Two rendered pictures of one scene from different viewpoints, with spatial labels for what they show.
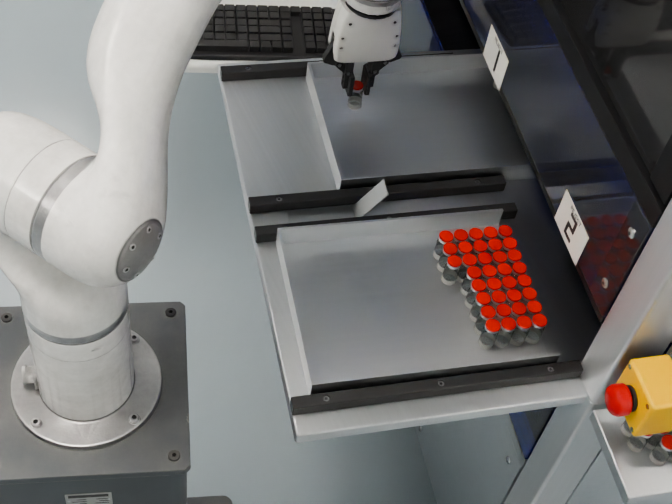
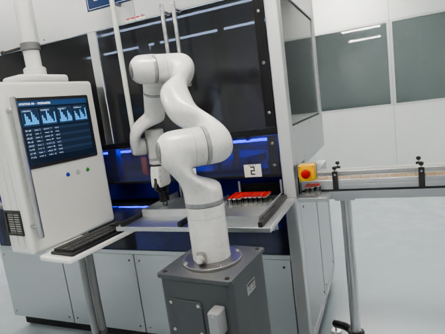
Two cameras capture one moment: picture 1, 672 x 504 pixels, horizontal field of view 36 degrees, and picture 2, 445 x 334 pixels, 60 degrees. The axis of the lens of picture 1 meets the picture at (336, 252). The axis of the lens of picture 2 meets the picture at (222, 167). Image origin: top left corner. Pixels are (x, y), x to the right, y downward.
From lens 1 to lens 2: 1.31 m
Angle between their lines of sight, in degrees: 57
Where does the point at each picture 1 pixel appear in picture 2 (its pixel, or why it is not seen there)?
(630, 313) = (287, 159)
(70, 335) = (220, 197)
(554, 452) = (296, 232)
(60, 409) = (221, 255)
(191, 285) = not seen: outside the picture
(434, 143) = not seen: hidden behind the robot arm
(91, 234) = (223, 129)
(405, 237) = not seen: hidden behind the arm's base
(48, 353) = (215, 216)
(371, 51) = (166, 179)
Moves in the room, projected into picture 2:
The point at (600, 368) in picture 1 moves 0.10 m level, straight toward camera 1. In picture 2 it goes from (291, 185) to (303, 188)
